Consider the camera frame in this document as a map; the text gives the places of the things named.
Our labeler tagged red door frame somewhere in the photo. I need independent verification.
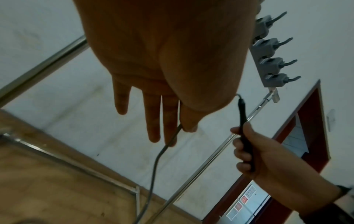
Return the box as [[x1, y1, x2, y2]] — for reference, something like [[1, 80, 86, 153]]
[[201, 79, 332, 224]]

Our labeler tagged thick metal pipe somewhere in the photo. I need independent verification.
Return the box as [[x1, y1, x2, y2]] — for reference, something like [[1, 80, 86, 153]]
[[0, 35, 90, 108]]

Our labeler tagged small metal bracket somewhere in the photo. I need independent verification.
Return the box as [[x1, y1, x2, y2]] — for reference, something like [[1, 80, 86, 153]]
[[269, 87, 280, 104]]

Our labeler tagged black tool handle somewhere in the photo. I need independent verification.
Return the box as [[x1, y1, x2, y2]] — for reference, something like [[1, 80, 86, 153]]
[[238, 94, 257, 173]]

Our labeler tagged grey cable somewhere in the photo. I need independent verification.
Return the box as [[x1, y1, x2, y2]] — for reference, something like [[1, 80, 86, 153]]
[[136, 123, 184, 224]]

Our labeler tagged person's left hand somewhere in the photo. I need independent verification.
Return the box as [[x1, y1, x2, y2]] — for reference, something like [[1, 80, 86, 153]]
[[72, 0, 262, 148]]

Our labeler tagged grey plug with cable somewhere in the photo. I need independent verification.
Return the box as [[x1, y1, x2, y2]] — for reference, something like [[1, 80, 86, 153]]
[[253, 37, 294, 56], [264, 73, 302, 87], [254, 12, 288, 41], [260, 57, 299, 73]]

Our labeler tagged person's right forearm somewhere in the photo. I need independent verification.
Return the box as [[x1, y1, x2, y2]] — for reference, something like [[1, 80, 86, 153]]
[[293, 186, 354, 224]]

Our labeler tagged aluminium frame trim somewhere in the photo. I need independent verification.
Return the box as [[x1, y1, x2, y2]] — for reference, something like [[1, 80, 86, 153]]
[[0, 131, 140, 224]]

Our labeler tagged thin metal rod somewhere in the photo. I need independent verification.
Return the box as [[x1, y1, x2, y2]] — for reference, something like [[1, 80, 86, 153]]
[[153, 92, 277, 223]]

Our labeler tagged person's right hand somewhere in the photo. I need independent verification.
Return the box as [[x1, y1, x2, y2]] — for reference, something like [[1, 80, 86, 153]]
[[230, 121, 336, 211]]

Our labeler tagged black wristband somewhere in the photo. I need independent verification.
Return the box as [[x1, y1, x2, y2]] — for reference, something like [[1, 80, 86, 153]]
[[335, 185, 354, 196]]

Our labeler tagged white sign with red labels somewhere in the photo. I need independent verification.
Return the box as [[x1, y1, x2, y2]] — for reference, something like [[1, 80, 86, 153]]
[[226, 183, 258, 221]]

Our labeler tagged grey power strip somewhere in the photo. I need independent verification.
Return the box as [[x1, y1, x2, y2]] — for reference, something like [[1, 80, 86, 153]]
[[250, 41, 277, 89]]

